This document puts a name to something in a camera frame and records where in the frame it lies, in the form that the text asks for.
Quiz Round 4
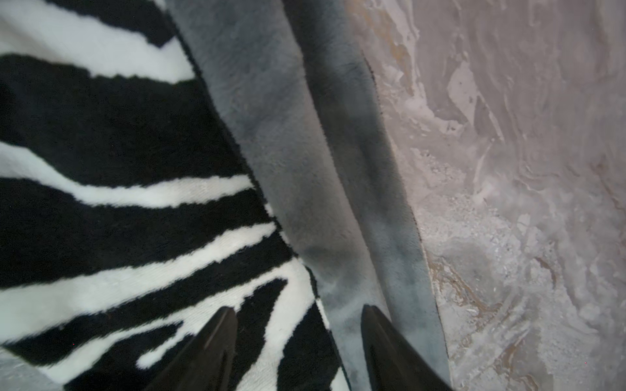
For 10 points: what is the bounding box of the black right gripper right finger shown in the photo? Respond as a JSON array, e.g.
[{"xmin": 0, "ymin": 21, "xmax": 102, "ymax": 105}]
[{"xmin": 361, "ymin": 305, "xmax": 452, "ymax": 391}]

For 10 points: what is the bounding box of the zebra and grey plush pillowcase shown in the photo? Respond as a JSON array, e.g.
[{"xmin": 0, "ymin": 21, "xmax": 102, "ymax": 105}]
[{"xmin": 1, "ymin": 1, "xmax": 450, "ymax": 390}]

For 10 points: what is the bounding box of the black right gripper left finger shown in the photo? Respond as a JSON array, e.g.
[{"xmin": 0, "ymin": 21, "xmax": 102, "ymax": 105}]
[{"xmin": 146, "ymin": 306, "xmax": 238, "ymax": 391}]

